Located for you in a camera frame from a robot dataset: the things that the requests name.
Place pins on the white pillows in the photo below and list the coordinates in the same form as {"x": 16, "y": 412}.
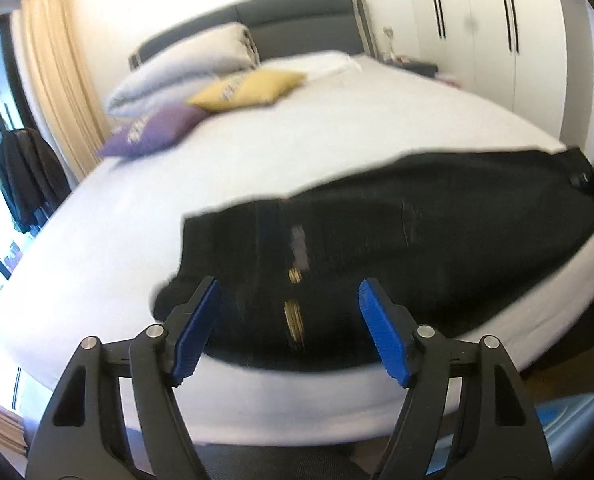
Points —
{"x": 182, "y": 67}

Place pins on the black pants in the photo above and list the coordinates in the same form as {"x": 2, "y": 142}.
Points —
{"x": 387, "y": 255}

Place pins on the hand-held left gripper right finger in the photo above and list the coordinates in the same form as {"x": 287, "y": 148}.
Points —
{"x": 380, "y": 332}

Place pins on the black hanging jacket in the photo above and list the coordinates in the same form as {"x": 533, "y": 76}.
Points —
{"x": 27, "y": 175}

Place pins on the yellow cushion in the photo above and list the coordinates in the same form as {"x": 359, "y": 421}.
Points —
{"x": 247, "y": 90}

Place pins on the white pillow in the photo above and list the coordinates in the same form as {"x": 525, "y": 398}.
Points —
{"x": 322, "y": 62}

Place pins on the dark bedside table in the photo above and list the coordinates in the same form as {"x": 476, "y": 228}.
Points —
{"x": 417, "y": 66}

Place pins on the purple cushion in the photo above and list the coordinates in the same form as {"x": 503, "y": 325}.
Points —
{"x": 149, "y": 130}

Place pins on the white bed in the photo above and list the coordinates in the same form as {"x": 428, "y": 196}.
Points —
{"x": 277, "y": 170}

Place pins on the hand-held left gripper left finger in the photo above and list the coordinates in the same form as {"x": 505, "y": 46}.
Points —
{"x": 193, "y": 334}

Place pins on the grey upholstered headboard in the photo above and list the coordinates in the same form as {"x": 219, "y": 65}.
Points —
{"x": 277, "y": 22}

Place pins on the beige curtain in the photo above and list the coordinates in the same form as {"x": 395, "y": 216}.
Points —
{"x": 59, "y": 80}

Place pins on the white wardrobe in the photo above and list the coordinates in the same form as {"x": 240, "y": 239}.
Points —
{"x": 492, "y": 30}

